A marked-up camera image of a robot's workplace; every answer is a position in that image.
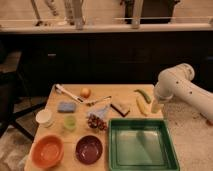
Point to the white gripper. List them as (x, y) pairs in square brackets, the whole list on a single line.
[(156, 106)]

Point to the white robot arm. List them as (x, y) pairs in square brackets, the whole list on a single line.
[(177, 81)]

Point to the green plastic cup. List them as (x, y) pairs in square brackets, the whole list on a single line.
[(70, 123)]

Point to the white cup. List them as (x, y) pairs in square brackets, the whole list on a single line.
[(44, 118)]

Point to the yellow banana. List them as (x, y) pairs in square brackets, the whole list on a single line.
[(141, 106)]

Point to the green plastic tray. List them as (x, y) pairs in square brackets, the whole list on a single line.
[(140, 145)]

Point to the metal spoon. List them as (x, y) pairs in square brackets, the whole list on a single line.
[(93, 102)]

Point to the bag of red grapes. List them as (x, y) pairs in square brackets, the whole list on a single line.
[(96, 118)]

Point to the orange fruit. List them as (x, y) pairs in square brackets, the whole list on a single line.
[(85, 92)]

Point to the purple bowl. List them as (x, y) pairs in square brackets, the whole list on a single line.
[(89, 149)]

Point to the blue sponge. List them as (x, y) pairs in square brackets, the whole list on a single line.
[(66, 107)]

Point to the orange bowl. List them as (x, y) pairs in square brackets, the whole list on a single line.
[(47, 152)]

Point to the black chair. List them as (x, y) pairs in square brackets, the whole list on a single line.
[(8, 98)]

